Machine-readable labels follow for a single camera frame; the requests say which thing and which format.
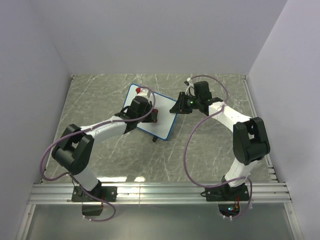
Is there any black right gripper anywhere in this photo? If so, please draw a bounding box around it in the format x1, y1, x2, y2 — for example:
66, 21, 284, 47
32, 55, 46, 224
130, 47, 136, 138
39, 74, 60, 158
170, 92, 201, 115

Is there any red bone-shaped eraser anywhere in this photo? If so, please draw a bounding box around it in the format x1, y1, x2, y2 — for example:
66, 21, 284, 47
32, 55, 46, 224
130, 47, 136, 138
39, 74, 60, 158
152, 108, 159, 123

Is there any blue framed whiteboard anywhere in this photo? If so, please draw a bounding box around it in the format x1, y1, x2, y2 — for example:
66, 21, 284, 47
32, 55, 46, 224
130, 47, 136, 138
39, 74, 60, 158
123, 84, 177, 141

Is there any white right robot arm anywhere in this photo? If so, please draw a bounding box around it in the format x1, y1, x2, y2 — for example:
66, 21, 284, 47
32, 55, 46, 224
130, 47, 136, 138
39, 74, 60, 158
170, 78, 271, 200

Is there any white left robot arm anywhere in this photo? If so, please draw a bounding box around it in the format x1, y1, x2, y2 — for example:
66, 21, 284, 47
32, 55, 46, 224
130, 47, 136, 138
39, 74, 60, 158
51, 96, 158, 201

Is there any black whiteboard stand foot right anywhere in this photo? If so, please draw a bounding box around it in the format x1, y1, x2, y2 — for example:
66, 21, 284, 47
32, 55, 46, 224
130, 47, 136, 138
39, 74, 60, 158
152, 135, 159, 143

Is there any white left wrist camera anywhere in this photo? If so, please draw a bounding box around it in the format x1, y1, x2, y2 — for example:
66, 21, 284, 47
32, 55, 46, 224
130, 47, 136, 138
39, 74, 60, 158
135, 87, 152, 99

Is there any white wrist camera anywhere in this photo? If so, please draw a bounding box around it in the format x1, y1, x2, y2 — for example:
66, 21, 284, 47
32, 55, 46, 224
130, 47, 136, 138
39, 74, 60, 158
184, 77, 195, 95
135, 87, 152, 99

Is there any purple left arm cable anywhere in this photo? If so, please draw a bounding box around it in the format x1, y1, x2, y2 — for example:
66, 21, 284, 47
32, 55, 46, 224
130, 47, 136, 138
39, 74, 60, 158
39, 86, 157, 223

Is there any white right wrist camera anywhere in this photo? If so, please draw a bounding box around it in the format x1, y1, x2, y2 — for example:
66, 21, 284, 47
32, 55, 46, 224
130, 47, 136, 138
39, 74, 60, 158
184, 77, 195, 95

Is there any aluminium mounting rail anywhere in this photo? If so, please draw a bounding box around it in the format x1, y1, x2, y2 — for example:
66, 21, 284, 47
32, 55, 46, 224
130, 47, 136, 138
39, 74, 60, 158
27, 182, 292, 205

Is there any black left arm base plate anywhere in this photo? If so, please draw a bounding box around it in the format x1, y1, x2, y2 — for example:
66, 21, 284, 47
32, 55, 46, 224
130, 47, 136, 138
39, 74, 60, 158
71, 186, 118, 203

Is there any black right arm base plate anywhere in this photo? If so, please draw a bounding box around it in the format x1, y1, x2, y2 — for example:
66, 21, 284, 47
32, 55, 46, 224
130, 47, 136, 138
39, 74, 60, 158
200, 183, 250, 202

